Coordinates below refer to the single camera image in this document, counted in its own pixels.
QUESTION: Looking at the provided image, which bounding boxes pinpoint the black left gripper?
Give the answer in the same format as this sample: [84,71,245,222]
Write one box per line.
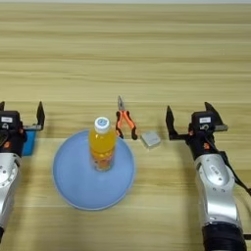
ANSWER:
[0,100,46,155]

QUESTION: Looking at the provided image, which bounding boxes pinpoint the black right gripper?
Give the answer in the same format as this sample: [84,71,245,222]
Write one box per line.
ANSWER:
[165,101,229,162]

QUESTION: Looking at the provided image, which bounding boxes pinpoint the blue rectangular block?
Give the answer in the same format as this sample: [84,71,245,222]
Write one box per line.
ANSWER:
[22,129,37,157]

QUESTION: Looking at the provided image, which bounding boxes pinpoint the orange black pliers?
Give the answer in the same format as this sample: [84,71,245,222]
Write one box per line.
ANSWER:
[115,95,139,141]

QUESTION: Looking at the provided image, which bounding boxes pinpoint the orange juice bottle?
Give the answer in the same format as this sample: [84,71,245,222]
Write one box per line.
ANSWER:
[88,116,118,173]

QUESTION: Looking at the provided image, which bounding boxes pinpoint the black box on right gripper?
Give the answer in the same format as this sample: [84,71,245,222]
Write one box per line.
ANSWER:
[190,110,217,132]

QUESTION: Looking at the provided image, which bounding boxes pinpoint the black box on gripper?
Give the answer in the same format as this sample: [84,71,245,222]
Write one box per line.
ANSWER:
[0,110,21,132]
[190,110,217,132]

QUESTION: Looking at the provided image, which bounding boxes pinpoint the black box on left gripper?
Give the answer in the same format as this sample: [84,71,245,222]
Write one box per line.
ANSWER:
[0,110,21,132]

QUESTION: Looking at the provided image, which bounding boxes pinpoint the small grey metal block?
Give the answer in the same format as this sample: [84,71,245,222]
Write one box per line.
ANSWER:
[140,130,162,150]

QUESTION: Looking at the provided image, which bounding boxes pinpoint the blue round plate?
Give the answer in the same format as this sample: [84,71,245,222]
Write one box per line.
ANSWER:
[52,128,136,212]

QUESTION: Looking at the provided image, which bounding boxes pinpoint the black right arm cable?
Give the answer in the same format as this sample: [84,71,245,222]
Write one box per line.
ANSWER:
[205,130,251,241]

